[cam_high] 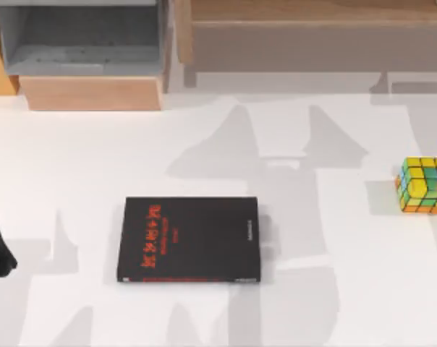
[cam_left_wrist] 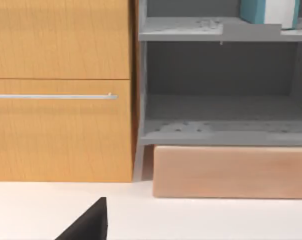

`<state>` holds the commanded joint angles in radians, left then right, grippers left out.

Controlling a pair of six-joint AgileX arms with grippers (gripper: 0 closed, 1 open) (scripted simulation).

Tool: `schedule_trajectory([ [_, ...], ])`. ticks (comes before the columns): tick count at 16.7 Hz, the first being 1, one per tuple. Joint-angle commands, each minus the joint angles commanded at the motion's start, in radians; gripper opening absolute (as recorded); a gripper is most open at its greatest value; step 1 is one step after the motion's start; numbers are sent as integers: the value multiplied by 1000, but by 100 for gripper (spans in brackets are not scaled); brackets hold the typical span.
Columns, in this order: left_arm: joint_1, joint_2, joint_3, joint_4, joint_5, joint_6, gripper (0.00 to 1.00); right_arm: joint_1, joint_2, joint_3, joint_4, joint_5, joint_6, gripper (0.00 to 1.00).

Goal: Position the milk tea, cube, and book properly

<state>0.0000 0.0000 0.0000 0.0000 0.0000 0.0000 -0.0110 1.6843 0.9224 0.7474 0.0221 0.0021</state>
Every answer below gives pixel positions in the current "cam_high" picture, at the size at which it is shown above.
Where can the pale wooden drawer front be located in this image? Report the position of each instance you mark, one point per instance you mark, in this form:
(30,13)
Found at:
(90,92)

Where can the black book with red lettering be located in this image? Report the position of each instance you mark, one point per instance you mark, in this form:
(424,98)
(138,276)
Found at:
(189,238)

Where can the multicoloured puzzle cube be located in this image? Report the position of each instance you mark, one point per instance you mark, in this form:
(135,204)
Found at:
(424,184)

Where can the wooden open shelf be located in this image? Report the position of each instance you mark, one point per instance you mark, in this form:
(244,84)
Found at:
(312,39)

